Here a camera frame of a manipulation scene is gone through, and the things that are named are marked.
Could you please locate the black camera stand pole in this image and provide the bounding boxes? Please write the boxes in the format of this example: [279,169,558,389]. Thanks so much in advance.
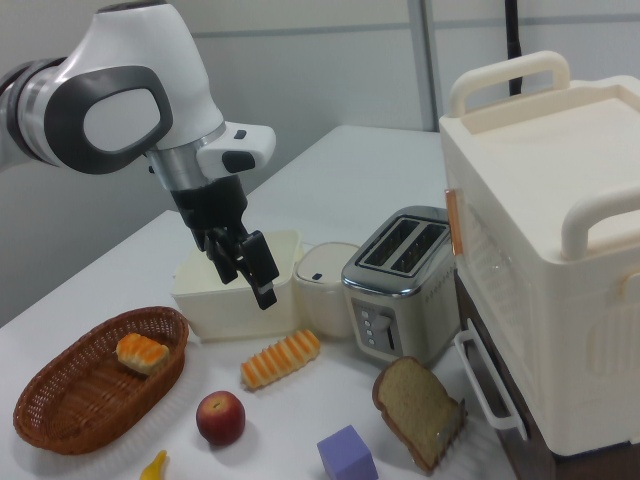
[501,0,527,97]

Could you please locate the orange glazed bread roll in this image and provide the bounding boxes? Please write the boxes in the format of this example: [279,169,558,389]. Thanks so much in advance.
[115,333,171,377]

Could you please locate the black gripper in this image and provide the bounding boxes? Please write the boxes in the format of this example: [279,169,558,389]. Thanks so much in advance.
[169,174,280,312]

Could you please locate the purple foam cube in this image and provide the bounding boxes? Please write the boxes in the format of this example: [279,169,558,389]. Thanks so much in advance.
[316,424,380,480]

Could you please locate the brown bread slice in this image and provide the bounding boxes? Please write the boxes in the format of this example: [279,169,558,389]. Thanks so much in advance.
[371,355,462,474]

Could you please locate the yellow banana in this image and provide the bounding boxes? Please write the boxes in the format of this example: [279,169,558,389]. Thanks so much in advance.
[138,449,169,480]

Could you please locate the cream open plastic box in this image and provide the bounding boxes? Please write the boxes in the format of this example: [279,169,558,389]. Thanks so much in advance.
[169,228,304,344]

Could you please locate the small white lidded bin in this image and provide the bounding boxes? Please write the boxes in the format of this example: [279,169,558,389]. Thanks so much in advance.
[294,241,362,342]

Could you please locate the red apple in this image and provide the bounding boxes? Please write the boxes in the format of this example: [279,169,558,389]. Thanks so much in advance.
[195,391,247,447]

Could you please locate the dark brown cabinet base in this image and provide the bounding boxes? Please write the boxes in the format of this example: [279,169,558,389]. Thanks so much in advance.
[452,272,551,442]

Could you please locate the copper door handle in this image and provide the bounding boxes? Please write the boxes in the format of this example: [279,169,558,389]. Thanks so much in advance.
[444,188,464,259]

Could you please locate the striped long bread loaf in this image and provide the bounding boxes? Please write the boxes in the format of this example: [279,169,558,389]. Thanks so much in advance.
[240,328,322,391]

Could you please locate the white drawer handle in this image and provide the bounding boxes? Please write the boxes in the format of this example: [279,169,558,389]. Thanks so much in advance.
[453,317,529,442]

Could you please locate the silver two-slot toaster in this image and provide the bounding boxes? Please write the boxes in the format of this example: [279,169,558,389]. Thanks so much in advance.
[341,205,459,369]

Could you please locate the brown wicker basket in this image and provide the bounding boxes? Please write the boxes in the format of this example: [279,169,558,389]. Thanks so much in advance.
[13,306,191,456]

